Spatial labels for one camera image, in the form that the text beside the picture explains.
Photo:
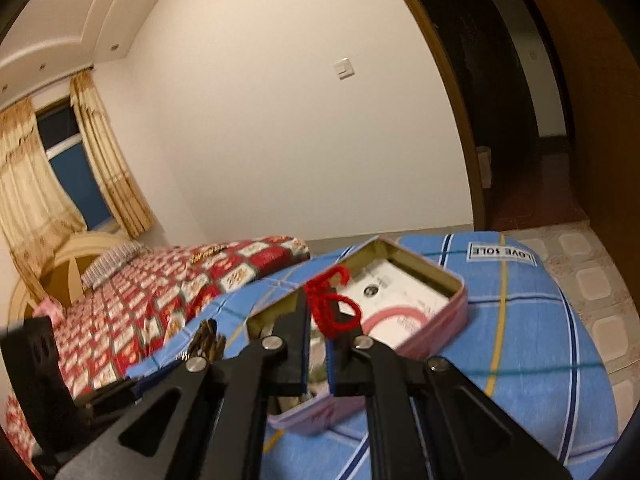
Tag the pink cloth item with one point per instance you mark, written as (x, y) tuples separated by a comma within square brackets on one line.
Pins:
[(49, 310)]

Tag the striped pillow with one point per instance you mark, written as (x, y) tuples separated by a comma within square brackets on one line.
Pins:
[(110, 262)]

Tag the pink tin box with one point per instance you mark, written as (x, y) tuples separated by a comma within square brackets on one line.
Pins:
[(430, 330)]

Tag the wooden door frame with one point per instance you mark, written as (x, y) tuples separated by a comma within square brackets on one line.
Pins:
[(450, 110)]

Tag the blue plaid cloth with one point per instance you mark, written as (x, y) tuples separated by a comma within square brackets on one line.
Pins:
[(525, 340)]

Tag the dark hallway door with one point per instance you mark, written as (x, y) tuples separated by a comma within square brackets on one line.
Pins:
[(475, 85)]

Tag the brown wooden door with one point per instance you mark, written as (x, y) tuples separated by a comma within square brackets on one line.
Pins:
[(600, 135)]

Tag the window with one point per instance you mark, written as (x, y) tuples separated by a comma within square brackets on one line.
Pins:
[(70, 170)]

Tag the white light switch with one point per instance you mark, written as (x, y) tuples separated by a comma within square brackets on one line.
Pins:
[(345, 68)]

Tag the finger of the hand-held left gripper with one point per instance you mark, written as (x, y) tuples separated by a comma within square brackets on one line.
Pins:
[(115, 392)]

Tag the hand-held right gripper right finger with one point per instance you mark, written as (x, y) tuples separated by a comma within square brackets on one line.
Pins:
[(330, 370)]

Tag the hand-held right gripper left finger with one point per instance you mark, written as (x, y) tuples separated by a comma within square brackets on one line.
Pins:
[(305, 360)]

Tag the dark gold item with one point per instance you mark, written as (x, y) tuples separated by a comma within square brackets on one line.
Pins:
[(207, 253)]

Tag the wooden headboard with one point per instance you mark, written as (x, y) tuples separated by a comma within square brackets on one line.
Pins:
[(65, 260)]

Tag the red patterned bed blanket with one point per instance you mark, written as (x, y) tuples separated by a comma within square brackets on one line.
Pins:
[(125, 310)]

